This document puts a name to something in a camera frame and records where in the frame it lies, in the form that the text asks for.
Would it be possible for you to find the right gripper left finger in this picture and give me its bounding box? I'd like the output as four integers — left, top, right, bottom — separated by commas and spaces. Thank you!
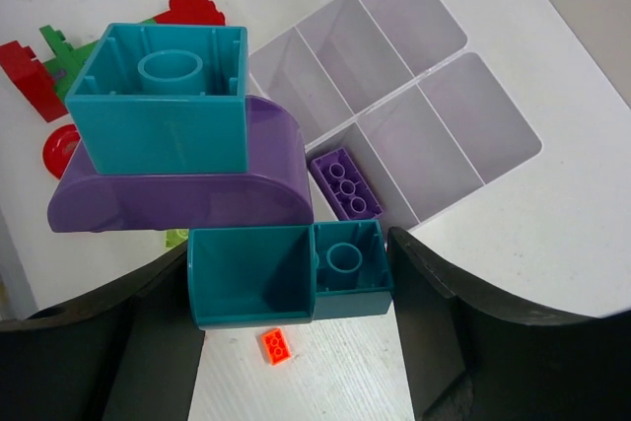
1, 245, 204, 420

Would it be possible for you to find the orange lego plate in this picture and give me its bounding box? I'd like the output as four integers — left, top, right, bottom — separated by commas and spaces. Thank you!
260, 328, 291, 366

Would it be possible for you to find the left clear divided container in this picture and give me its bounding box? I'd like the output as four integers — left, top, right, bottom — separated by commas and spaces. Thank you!
249, 0, 467, 143

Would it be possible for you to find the teal and purple lego stack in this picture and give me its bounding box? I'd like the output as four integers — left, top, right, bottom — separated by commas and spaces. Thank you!
47, 23, 314, 233

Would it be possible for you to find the green and red duplo stack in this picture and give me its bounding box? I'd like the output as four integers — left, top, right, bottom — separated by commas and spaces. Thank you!
0, 19, 159, 124

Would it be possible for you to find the teal curved lego brick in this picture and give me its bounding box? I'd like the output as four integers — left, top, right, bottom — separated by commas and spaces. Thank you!
187, 225, 316, 329

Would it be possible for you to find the teal square lego brick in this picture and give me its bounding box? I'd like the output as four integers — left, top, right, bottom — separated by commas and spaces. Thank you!
314, 220, 393, 320

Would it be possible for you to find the red arch duplo brick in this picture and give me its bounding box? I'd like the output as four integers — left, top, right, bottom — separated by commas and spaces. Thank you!
153, 0, 226, 26

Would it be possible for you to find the purple lego brick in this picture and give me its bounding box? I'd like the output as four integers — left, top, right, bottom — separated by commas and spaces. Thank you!
309, 147, 384, 221

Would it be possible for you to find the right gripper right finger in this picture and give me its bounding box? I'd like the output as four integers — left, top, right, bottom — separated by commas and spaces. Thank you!
387, 227, 630, 420

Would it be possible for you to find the light green curved lego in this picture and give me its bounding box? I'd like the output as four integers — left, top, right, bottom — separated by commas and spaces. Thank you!
165, 229, 189, 248

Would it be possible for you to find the red horseshoe lego piece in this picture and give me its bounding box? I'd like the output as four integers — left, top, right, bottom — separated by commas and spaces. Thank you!
42, 123, 80, 179

